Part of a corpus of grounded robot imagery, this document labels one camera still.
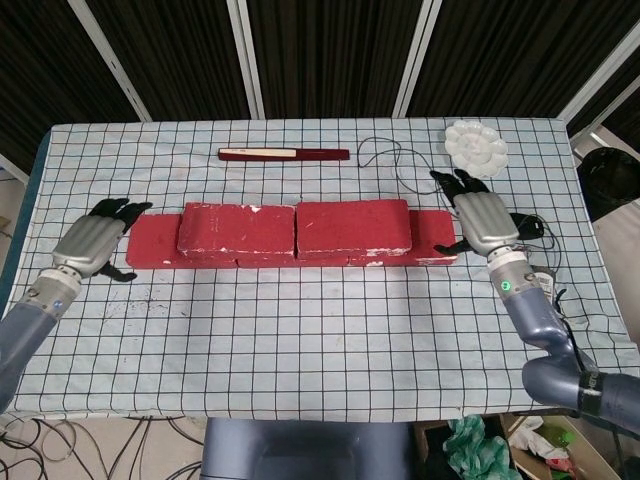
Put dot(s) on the black computer mouse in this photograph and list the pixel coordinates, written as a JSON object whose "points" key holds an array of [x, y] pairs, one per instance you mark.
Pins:
{"points": [[530, 227]]}

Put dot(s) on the white flower paint palette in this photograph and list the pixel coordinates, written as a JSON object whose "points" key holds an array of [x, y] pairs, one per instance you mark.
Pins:
{"points": [[475, 147]]}

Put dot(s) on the white crumpled plastic bag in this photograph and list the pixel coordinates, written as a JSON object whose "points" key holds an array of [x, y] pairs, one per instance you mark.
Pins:
{"points": [[535, 442]]}

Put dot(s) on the cardboard box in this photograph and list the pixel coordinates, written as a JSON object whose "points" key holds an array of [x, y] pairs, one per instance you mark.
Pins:
{"points": [[595, 460]]}

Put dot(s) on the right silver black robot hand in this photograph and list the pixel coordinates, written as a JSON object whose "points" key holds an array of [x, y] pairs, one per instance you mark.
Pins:
{"points": [[485, 222]]}

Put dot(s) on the checkered light blue tablecloth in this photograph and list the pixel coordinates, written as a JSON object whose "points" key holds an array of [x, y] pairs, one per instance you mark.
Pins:
{"points": [[320, 350]]}

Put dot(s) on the white partition frame post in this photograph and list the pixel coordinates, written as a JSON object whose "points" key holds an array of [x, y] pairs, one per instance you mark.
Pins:
{"points": [[418, 55], [597, 82], [245, 50], [107, 55]]}

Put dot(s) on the red brick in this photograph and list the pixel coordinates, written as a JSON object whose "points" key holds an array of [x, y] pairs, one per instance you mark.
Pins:
{"points": [[270, 261], [235, 230], [155, 240], [350, 227], [430, 235]]}

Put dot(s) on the green plastic bag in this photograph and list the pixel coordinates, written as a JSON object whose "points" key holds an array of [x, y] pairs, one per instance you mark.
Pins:
{"points": [[470, 445]]}

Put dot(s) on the blue-grey robot torso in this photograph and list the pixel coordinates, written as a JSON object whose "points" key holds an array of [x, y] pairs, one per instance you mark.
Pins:
{"points": [[300, 450]]}

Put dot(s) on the black bin bag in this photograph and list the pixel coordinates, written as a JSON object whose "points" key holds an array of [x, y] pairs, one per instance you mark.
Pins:
{"points": [[610, 180]]}

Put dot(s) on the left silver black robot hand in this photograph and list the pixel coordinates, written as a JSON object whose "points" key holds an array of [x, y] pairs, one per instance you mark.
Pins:
{"points": [[87, 245]]}

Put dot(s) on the beige trash bin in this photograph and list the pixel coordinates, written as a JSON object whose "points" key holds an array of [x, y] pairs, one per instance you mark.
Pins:
{"points": [[620, 260]]}

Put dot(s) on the green plastic bottle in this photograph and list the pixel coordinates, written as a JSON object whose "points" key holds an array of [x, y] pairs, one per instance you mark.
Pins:
{"points": [[560, 434]]}

